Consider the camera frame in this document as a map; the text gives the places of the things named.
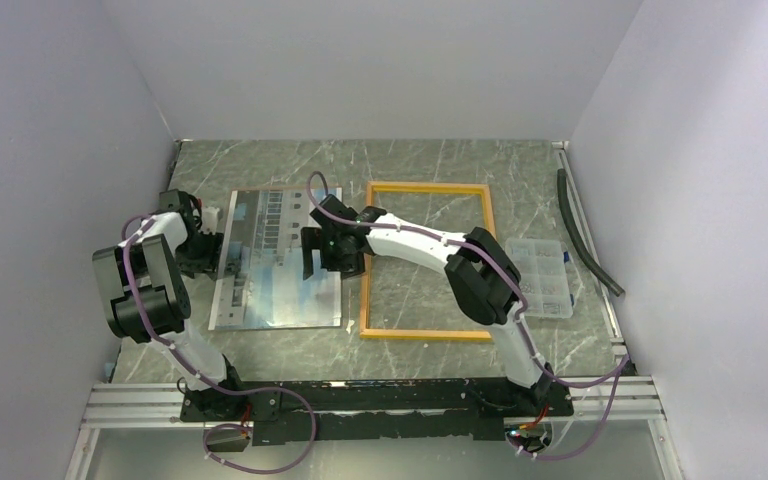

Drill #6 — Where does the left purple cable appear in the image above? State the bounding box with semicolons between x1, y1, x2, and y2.
121;211;319;477

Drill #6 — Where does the yellow wooden picture frame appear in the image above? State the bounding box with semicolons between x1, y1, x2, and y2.
358;180;496;341

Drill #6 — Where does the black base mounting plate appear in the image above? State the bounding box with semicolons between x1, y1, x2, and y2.
180;377;574;446

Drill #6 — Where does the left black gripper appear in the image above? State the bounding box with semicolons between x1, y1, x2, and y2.
176;228;225;280

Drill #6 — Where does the building and sky photo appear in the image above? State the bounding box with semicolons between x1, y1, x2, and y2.
208;186;342;331

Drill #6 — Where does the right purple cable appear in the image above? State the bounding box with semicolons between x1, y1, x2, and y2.
307;170;632;464

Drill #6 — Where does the clear plastic compartment box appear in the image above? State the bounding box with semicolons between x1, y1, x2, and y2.
504;238;573;319

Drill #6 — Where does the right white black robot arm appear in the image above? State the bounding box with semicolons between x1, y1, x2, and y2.
300;203;553;415

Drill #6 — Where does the black corrugated hose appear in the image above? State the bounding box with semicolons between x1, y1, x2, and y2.
556;167;626;297

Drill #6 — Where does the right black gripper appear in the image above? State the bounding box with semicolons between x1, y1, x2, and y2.
300;227;364;280

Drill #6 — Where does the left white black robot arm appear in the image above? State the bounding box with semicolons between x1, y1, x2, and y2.
92;190;247;420

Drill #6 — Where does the aluminium extrusion rail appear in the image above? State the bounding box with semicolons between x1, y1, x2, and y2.
82;376;666;428

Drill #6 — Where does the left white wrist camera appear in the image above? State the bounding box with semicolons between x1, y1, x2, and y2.
200;206;223;234

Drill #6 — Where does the purple cable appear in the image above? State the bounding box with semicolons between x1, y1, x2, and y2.
307;170;632;464
121;211;319;477

